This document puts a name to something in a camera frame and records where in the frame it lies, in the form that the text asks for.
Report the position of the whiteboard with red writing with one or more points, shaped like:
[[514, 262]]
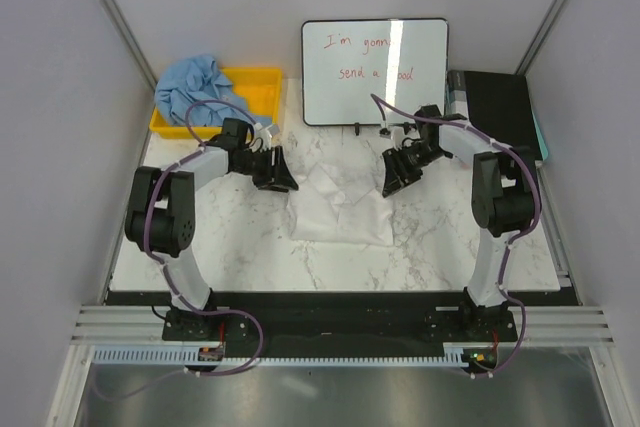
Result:
[[344, 63]]

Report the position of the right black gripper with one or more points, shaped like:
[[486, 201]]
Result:
[[397, 174]]

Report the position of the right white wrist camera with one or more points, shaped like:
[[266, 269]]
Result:
[[391, 132]]

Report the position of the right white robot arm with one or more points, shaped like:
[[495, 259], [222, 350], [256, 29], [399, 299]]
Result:
[[505, 198]]

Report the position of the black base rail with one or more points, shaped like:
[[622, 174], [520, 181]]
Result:
[[347, 323]]

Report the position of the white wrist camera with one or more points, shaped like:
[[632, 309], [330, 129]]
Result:
[[391, 132], [264, 134]]

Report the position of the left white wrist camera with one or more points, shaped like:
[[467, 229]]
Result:
[[264, 134]]

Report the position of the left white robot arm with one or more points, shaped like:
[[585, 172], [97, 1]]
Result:
[[161, 212]]

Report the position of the yellow plastic bin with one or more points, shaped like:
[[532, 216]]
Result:
[[261, 87]]

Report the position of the blue long sleeve shirt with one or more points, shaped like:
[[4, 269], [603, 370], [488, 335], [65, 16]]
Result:
[[198, 80]]

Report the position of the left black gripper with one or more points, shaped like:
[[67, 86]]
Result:
[[283, 180]]

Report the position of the white slotted cable duct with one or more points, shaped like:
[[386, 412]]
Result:
[[195, 356]]

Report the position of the white long sleeve shirt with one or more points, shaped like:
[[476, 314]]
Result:
[[340, 205]]

